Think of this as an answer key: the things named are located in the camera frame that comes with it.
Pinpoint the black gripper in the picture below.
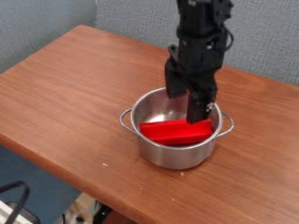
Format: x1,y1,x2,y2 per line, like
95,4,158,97
164,31,227,124

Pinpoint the red block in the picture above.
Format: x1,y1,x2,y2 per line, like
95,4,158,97
139,119,214,146

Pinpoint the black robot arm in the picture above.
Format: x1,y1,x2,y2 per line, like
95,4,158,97
164,0,234,123

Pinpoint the stainless steel pot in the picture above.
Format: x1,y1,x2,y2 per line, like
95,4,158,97
119,87,235,170

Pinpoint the beige clutter under table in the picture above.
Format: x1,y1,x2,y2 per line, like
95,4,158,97
58,192,112,224

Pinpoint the white box under table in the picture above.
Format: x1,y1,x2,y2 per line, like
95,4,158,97
0,200,42,224

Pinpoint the black cable loop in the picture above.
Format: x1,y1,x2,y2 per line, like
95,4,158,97
0,180,31,224

